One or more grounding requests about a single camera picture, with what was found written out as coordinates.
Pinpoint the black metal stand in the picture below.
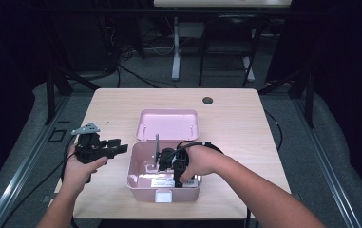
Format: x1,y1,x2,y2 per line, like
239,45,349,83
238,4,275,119
44,63,101,126
258,67,315,129

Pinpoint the black metal chair frame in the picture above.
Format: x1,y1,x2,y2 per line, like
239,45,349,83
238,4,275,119
198,13,257,88

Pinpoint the metal floor rail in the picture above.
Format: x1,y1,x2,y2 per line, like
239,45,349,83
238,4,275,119
291,94,362,228
0,94,72,228

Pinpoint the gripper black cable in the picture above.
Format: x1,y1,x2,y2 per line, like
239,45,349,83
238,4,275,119
163,140,224,160
0,134,77,228

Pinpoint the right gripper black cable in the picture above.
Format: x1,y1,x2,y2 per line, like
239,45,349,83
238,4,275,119
163,140,224,160

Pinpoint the person's left hand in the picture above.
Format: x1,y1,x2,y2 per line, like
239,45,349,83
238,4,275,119
62,143,109,195

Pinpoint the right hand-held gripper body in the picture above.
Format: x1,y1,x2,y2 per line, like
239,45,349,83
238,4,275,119
153,133,189,188

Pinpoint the person's right hand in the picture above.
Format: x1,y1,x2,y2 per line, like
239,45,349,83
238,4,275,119
178,144,230,184

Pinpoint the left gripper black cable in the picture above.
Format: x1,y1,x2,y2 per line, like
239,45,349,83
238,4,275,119
0,134,77,228

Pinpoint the pink storage box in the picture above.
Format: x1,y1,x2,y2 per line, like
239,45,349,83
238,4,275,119
125,141,202,203

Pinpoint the white desk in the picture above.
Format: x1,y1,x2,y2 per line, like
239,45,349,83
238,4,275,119
153,0,292,82

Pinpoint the black floor cable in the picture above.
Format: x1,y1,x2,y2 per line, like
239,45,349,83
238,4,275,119
115,61,178,89
263,108,283,152

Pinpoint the pink lid with white handle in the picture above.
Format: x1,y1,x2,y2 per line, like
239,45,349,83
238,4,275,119
135,108,200,143

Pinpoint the green white medicine box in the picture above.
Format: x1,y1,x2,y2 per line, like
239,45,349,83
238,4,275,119
150,177,200,188

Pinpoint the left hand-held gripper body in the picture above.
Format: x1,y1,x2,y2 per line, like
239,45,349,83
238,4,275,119
70,123,110,165

